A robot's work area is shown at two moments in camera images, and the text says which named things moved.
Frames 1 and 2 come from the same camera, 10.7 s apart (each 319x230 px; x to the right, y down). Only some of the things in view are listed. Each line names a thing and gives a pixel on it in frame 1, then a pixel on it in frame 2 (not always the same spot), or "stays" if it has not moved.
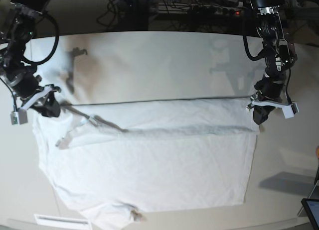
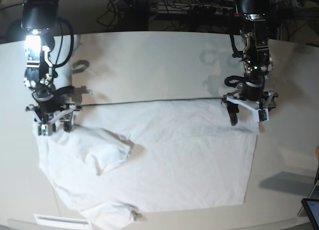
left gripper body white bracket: x=46 y=90 to x=46 y=128
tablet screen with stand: x=310 y=209 stays
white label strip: x=56 y=221 stays
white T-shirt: x=106 y=163 stays
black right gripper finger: x=260 y=113 to x=233 y=109
